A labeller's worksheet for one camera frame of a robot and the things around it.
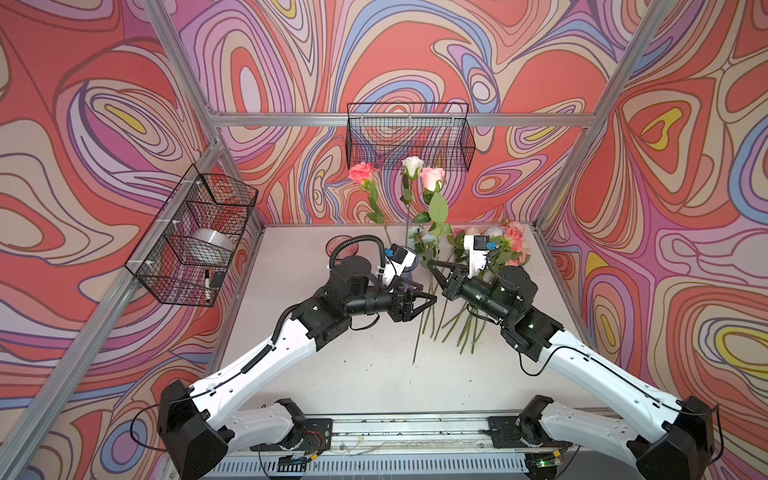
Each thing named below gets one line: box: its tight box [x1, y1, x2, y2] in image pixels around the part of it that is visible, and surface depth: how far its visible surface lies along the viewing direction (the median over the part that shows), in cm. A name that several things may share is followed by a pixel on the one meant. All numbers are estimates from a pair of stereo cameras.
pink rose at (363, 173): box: [348, 162, 392, 246], surface depth 78 cm
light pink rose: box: [414, 167, 449, 270], surface depth 65 cm
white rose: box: [400, 156, 425, 246], surface depth 78 cm
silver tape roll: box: [191, 228, 234, 254], surface depth 73 cm
